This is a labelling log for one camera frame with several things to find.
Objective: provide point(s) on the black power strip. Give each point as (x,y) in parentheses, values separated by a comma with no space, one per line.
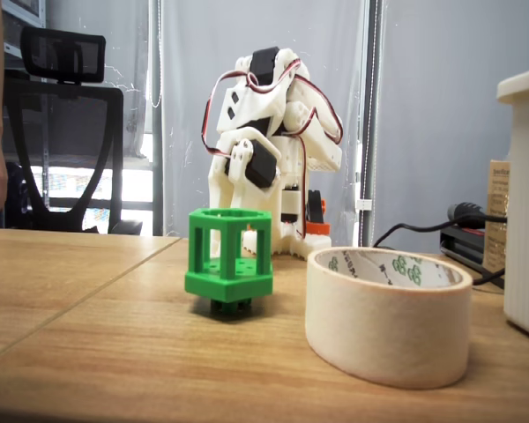
(463,249)

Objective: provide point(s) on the green hexagonal printed component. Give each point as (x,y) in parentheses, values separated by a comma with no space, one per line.
(229,288)

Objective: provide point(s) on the orange table clamp black knob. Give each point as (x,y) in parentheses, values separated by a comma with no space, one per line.
(316,207)

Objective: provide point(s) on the brown cardboard box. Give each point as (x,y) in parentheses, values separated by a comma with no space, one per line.
(497,211)

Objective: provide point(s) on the black mesh office chair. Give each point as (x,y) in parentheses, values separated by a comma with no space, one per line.
(66,57)

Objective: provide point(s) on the grey metal shelf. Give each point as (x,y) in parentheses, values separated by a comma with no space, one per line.
(24,17)

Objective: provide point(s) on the beige masking tape roll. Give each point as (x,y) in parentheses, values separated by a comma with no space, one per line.
(388,335)

